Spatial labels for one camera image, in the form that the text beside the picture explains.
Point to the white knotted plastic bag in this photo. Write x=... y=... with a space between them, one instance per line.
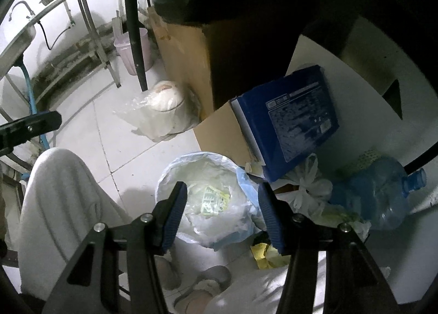
x=308 y=190

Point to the steel sink basin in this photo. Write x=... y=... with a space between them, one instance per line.
x=17 y=40

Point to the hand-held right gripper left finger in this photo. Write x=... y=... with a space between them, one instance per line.
x=174 y=218

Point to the black table leg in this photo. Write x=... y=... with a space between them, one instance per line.
x=135 y=26

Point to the pink plastic bucket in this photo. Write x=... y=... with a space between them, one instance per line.
x=126 y=54

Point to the yellow printed wrapper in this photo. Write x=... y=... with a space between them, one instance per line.
x=214 y=201

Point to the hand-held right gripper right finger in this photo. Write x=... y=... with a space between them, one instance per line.
x=273 y=221

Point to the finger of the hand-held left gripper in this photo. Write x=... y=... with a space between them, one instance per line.
x=34 y=125

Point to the small bin with plastic liner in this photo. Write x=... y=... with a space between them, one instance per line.
x=205 y=170

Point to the blue printed carton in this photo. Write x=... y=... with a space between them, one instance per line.
x=291 y=122

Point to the chrome faucet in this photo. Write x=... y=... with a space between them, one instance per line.
x=24 y=3

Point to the clear plastic bag with contents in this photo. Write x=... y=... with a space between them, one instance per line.
x=164 y=108

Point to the crumpled yellow wrapper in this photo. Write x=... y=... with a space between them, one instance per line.
x=265 y=259

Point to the flat cardboard sheet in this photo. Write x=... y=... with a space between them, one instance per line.
x=222 y=132

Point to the brown cardboard box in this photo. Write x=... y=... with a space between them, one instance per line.
x=184 y=57

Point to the metal sink stand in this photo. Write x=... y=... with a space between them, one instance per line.
x=109 y=64

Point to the large blue water bottle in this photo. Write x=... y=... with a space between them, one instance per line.
x=373 y=194

